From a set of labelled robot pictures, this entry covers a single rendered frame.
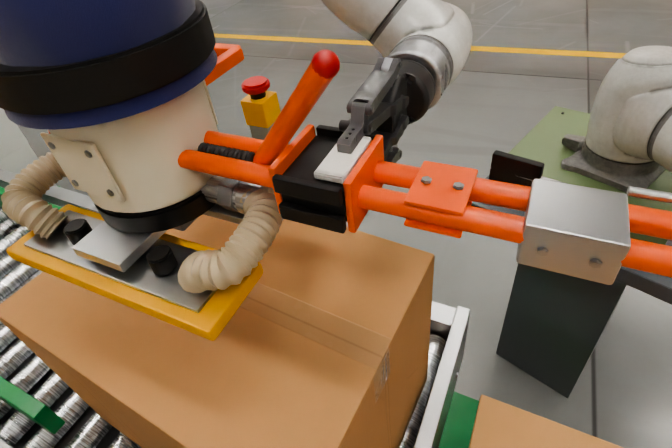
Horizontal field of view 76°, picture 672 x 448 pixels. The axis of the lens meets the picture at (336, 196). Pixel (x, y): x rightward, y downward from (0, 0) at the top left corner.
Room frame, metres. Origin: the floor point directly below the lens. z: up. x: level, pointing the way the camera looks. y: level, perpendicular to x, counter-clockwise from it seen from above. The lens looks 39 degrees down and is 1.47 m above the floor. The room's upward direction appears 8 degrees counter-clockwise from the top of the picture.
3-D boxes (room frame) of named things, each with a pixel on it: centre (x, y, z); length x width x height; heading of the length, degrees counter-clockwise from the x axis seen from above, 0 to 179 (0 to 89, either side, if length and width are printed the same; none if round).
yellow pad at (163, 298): (0.38, 0.27, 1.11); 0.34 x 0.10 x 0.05; 60
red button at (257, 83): (1.00, 0.16, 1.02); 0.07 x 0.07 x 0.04
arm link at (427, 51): (0.54, -0.13, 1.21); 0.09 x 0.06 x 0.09; 60
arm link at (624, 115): (0.76, -0.67, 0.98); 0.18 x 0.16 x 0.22; 14
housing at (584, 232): (0.23, -0.18, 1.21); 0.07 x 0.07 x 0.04; 60
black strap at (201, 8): (0.47, 0.22, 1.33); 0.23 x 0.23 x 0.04
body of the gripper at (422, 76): (0.47, -0.09, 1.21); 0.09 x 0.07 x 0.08; 150
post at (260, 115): (1.00, 0.16, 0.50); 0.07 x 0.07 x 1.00; 59
